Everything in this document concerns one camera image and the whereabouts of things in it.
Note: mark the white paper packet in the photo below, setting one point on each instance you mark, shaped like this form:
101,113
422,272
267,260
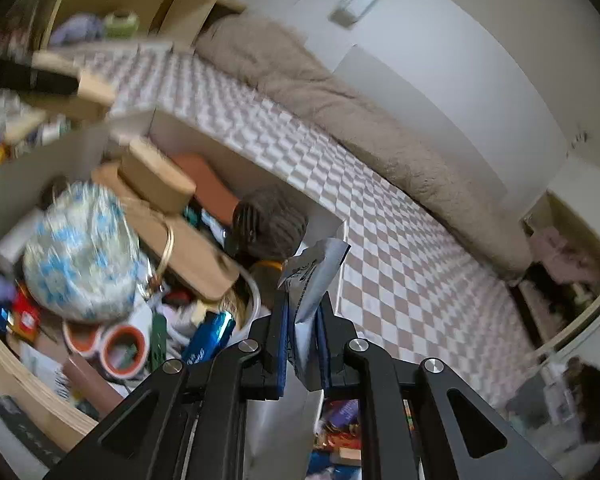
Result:
312,265

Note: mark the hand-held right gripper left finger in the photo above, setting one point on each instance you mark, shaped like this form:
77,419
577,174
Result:
280,350

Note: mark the white bottle orange band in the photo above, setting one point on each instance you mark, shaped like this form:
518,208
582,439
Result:
270,264

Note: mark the white cardboard box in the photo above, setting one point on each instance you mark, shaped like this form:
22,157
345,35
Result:
45,170

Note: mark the green tag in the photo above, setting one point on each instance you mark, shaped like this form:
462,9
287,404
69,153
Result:
158,345

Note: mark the small wooden block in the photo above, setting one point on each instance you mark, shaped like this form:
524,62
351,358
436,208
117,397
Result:
97,90

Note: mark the wooden cutting board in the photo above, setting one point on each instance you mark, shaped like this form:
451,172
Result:
195,260

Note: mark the beige quilted blanket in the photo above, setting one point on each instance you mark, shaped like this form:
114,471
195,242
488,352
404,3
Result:
380,125

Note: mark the green avocado plush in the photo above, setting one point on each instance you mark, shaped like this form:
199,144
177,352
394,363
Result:
121,22

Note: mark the dark clothes pile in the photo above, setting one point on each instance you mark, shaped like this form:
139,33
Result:
550,295

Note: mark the blue foil packet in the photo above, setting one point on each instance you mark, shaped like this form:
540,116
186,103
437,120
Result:
207,337

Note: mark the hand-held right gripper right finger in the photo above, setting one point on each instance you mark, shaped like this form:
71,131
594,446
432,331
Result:
324,350

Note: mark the pink clothes pile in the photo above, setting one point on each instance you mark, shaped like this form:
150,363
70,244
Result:
565,255

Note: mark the brown-haired doll in box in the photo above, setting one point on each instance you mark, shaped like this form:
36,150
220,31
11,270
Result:
590,390

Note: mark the orange-lined white cup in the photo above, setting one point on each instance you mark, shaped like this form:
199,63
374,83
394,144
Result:
82,340

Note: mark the orange tape roll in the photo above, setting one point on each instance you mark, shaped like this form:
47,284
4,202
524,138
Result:
111,360

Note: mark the brown knitted hat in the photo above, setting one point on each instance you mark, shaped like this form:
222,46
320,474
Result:
270,225

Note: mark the red packet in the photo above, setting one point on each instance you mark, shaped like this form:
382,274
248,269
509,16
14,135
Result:
26,317

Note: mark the small white carton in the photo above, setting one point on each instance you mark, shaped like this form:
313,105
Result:
12,245

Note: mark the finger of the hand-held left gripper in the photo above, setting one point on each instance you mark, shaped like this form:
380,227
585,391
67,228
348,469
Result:
30,80

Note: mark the purple plush toy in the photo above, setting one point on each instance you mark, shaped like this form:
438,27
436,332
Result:
75,30

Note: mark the wooden oval box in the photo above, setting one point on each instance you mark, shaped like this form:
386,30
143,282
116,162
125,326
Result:
155,180

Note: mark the wooden wall cubby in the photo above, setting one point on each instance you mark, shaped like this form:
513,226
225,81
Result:
580,210

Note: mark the checkered bed sheet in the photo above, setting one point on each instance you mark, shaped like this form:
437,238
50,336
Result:
380,260

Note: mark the black wall hook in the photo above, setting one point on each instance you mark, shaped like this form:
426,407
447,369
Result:
580,139

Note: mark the wooden bedside shelf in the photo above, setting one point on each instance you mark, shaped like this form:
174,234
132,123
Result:
190,10

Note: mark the pile of colourful packets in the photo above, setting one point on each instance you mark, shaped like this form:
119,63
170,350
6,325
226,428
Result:
342,415

